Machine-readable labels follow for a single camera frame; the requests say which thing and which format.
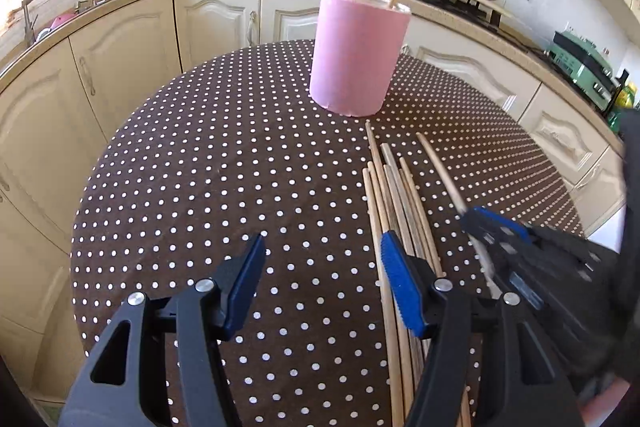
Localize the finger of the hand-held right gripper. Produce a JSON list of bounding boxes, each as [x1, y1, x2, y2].
[[472, 207, 601, 269], [460, 213, 551, 289]]

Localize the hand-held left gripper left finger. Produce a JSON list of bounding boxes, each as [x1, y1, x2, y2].
[[59, 233, 267, 427]]

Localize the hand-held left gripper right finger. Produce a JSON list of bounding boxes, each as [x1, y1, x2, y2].
[[380, 231, 585, 427]]

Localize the pink cylindrical utensil cup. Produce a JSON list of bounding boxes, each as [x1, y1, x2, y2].
[[308, 0, 412, 118]]

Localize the brown polka dot tablecloth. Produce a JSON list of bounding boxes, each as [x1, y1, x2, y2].
[[70, 41, 586, 427]]

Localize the yellow green bottle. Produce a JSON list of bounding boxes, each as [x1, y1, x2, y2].
[[607, 82, 640, 128]]

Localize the green countertop oven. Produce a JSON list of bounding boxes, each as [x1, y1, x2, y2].
[[547, 29, 616, 110]]

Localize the cream kitchen base cabinets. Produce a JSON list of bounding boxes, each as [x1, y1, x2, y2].
[[0, 0, 631, 408]]

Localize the steel sink faucet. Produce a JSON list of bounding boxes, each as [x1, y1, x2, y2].
[[7, 0, 38, 45]]

